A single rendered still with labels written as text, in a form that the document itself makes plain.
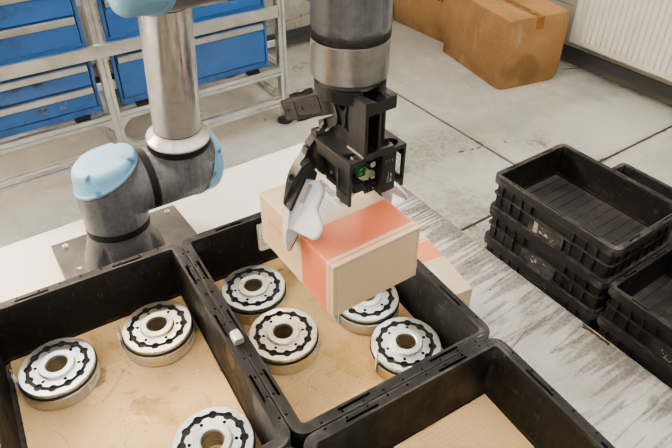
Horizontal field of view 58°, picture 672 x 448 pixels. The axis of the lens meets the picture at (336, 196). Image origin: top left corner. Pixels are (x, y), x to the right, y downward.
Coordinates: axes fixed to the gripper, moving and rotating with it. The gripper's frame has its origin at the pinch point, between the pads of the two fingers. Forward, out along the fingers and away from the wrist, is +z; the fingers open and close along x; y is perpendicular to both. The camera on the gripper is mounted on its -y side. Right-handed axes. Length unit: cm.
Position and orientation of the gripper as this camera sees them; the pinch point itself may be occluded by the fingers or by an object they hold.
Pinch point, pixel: (336, 223)
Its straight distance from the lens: 72.0
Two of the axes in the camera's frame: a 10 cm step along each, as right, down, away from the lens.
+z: 0.0, 8.0, 6.0
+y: 5.6, 5.0, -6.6
